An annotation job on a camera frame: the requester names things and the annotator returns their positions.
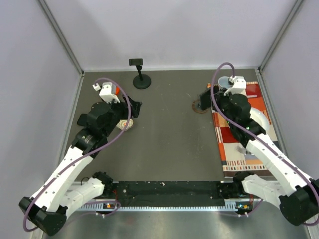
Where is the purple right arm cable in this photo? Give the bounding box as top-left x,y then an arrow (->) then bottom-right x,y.
211,62 -> 319,226

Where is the black camera stand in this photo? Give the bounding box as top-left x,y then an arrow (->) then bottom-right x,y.
129,58 -> 152,90

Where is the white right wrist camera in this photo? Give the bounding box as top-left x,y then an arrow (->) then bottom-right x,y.
224,76 -> 247,95

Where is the grey metal phone stand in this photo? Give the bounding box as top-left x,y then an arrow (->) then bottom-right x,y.
192,95 -> 208,114

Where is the patterned floral small bowl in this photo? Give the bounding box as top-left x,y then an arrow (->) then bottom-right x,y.
116,119 -> 134,130

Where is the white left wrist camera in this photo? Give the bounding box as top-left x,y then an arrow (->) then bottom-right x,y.
99,82 -> 120,104

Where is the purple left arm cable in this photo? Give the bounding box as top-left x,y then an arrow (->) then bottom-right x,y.
22,77 -> 133,232

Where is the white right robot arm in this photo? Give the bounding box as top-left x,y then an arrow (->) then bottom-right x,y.
211,92 -> 319,226

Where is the grey slotted cable duct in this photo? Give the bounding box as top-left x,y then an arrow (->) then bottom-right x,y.
74,201 -> 252,212

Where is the light blue ceramic cup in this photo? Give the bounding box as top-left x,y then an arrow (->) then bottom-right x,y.
218,76 -> 233,89

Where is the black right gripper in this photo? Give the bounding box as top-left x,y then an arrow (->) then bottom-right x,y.
211,87 -> 236,127

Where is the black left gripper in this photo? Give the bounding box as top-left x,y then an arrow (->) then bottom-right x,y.
103,94 -> 142,136

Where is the black smartphone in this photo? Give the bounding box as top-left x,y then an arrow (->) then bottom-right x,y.
77,114 -> 88,127
199,87 -> 212,111

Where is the colourful patchwork placemat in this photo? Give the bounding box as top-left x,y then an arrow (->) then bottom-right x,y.
211,81 -> 279,178

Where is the fork with pink handle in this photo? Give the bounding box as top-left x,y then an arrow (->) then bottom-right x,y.
236,146 -> 252,155

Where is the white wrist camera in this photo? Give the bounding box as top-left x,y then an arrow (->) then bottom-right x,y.
224,76 -> 247,95
99,82 -> 120,104

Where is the white plate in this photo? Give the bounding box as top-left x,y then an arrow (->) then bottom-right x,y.
250,107 -> 270,133

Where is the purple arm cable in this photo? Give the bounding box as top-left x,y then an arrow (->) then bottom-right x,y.
22,77 -> 133,232
211,62 -> 319,226

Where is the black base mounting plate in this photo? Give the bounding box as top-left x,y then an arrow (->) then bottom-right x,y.
84,180 -> 264,207

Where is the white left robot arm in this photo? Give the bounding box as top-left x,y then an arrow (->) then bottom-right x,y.
18,96 -> 142,236

